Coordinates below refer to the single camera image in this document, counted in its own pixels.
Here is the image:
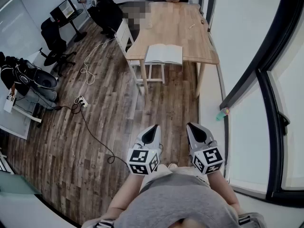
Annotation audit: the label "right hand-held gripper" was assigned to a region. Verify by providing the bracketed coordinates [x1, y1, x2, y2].
[186, 123, 226, 176]

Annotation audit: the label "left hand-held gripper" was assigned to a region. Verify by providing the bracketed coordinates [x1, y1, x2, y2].
[126, 124, 164, 176]

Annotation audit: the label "dark green cover notebook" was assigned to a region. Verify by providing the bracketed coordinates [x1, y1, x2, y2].
[144, 43, 184, 66]

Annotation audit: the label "person's left forearm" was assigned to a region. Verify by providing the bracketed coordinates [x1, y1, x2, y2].
[107, 171, 143, 215]

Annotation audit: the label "person's right forearm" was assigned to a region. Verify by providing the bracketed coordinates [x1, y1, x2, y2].
[208, 171, 241, 211]

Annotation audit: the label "green plastic bottle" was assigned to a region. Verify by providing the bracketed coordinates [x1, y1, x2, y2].
[215, 106, 230, 122]

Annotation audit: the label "person's beige trousers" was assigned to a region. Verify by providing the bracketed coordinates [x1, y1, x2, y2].
[140, 163, 211, 192]

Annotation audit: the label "wooden table leg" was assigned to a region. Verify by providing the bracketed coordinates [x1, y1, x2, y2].
[139, 58, 150, 95]
[195, 62, 206, 100]

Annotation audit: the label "person's grey shirt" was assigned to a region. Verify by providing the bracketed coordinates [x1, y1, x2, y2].
[82, 171, 266, 228]

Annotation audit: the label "white power strip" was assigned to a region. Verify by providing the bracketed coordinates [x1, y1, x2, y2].
[76, 96, 89, 108]

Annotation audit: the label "white wooden chair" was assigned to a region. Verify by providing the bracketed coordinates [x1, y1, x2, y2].
[114, 18, 166, 85]

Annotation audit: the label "black chair with jacket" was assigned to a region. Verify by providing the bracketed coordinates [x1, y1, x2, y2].
[95, 0, 124, 38]

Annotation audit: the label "white low shelf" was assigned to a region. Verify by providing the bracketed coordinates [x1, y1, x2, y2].
[0, 89, 43, 140]

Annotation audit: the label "black office chair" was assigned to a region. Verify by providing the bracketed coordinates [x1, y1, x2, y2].
[39, 17, 77, 77]

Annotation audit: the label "pale green panel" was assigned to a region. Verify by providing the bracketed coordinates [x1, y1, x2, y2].
[0, 170, 43, 195]

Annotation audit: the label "white slatted rack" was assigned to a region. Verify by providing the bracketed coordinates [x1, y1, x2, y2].
[0, 148, 14, 175]

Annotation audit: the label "black computer case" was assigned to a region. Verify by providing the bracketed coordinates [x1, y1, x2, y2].
[49, 0, 78, 23]

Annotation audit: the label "black cable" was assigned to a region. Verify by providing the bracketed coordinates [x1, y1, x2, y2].
[54, 103, 129, 165]

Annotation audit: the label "black window frame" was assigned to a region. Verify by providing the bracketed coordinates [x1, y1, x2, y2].
[199, 0, 304, 202]

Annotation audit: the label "black window handle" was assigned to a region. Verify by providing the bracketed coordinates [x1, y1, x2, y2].
[277, 111, 291, 135]

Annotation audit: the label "white cable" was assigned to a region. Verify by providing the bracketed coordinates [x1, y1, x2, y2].
[74, 38, 115, 105]

